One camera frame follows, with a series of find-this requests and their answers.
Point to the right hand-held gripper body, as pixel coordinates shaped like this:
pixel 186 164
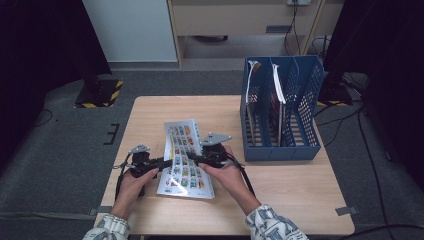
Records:
pixel 216 155

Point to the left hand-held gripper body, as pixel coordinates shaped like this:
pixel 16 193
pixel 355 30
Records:
pixel 141 163

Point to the white magazine with colourful pictures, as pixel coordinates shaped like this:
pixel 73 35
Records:
pixel 181 140

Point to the blue file rack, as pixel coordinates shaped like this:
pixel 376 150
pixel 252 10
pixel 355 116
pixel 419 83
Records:
pixel 280 153

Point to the purple and blue magazine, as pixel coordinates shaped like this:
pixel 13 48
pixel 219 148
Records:
pixel 274 113
pixel 282 126

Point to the black and grey magazine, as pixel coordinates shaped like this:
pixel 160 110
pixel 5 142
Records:
pixel 250 83

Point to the person's right hand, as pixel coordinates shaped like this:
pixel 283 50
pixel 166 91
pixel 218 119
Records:
pixel 233 183

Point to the person's left hand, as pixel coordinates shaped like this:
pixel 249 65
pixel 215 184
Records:
pixel 131 195

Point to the black floor tape mark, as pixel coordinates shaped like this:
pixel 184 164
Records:
pixel 114 135

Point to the grey tape strip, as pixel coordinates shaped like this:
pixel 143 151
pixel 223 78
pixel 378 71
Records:
pixel 100 210
pixel 346 210

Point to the white cabinet panel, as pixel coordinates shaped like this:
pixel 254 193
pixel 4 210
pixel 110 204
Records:
pixel 133 30

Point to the beige wooden desk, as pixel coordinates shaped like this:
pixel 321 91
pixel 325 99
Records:
pixel 233 20

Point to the black curtain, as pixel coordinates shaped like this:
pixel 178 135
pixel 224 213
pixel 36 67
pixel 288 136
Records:
pixel 40 50
pixel 393 50

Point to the white power socket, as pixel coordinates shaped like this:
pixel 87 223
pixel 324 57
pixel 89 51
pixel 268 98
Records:
pixel 299 2

